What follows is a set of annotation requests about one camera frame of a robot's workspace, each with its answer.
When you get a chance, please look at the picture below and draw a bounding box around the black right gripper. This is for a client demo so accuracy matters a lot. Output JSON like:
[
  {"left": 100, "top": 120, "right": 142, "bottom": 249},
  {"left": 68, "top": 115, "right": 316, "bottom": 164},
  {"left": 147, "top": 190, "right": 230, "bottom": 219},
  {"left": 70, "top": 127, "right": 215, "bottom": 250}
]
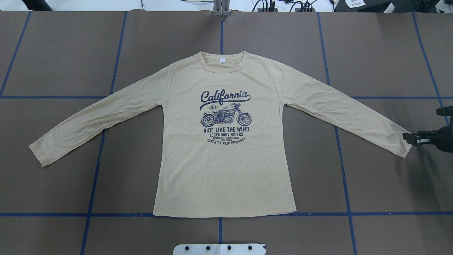
[{"left": 403, "top": 126, "right": 453, "bottom": 153}]

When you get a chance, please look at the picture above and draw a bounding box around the beige long-sleeve printed shirt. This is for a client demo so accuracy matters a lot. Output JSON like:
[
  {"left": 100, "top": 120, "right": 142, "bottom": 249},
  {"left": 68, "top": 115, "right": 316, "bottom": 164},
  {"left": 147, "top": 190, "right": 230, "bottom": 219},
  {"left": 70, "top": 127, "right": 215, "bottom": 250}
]
[{"left": 29, "top": 51, "right": 411, "bottom": 218}]

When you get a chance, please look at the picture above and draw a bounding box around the aluminium frame post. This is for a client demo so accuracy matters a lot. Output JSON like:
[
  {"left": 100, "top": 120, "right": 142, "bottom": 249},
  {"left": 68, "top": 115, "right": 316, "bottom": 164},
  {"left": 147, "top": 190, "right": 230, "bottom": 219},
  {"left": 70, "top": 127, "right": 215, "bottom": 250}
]
[{"left": 213, "top": 0, "right": 231, "bottom": 17}]

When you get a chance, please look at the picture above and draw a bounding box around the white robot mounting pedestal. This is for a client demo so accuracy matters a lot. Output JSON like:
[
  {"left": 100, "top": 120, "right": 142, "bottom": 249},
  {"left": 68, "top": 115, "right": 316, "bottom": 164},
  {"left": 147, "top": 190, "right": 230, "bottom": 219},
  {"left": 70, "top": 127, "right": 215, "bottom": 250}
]
[{"left": 173, "top": 243, "right": 266, "bottom": 255}]

